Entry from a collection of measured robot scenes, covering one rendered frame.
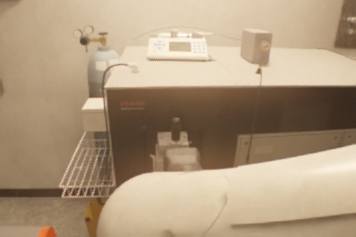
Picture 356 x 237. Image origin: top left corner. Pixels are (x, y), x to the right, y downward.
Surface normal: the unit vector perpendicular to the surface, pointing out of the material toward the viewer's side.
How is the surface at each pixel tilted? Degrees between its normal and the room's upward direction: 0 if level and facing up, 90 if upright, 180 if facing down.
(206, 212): 37
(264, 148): 90
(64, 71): 90
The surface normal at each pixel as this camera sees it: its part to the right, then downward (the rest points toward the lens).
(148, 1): 0.11, 0.38
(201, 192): -0.37, -0.81
